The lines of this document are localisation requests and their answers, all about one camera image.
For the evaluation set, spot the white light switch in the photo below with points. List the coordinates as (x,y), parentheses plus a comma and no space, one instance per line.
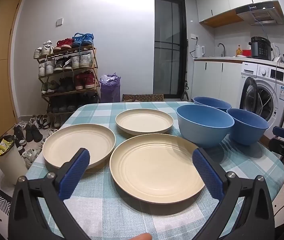
(59,22)

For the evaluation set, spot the small blue bowl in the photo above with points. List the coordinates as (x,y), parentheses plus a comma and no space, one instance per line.
(247,130)
(212,103)

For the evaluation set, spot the grey floor mop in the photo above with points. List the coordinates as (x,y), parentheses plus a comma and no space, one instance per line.
(185,80)

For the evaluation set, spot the person's left hand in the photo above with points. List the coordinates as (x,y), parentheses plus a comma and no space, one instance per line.
(143,237)

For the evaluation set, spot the white washing machine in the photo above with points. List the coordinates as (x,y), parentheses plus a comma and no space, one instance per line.
(279,90)

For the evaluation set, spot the steel range hood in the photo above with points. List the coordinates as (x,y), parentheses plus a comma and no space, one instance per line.
(262,12)

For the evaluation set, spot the wooden shoe rack with shoes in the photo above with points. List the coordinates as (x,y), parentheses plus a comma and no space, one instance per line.
(82,78)

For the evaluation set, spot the black-framed glass door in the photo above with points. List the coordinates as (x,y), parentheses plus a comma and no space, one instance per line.
(169,55)

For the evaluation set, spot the chrome kitchen faucet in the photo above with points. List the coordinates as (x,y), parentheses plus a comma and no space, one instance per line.
(223,47)

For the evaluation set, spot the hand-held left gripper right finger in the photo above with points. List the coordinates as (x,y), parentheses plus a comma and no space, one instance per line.
(207,175)

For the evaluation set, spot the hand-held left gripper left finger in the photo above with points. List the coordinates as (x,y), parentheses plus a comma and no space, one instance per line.
(74,175)

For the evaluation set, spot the yellow soap bottle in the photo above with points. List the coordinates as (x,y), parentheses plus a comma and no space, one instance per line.
(239,52)

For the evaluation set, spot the red box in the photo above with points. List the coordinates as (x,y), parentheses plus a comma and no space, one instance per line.
(246,52)

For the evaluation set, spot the white electric kettle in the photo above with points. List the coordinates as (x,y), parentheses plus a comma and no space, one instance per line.
(199,51)

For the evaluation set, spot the white kitchen countertop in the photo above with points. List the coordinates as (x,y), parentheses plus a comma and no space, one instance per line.
(219,58)

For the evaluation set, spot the white wall cabinets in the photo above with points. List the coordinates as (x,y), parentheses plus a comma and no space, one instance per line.
(212,0)

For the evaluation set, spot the white trash bin black bag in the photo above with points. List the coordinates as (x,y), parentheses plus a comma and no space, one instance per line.
(9,167)

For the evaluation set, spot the purple plastic bag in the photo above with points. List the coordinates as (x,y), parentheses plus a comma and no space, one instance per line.
(110,90)

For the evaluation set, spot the scattered pile of shoes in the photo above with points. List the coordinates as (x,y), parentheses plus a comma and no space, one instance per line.
(32,132)

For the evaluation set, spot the large blue bowl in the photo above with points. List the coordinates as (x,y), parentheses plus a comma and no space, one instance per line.
(202,127)

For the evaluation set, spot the cream round plate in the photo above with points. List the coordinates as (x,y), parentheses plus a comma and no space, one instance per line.
(154,165)
(69,140)
(144,121)

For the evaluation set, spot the black pressure cooker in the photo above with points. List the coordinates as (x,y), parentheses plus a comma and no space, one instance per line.
(259,48)

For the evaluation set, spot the teal checked tablecloth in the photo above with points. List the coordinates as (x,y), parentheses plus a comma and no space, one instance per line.
(122,220)

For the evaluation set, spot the white wall socket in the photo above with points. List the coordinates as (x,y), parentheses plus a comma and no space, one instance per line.
(195,36)

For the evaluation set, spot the white base cabinets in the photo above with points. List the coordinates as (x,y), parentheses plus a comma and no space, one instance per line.
(212,80)

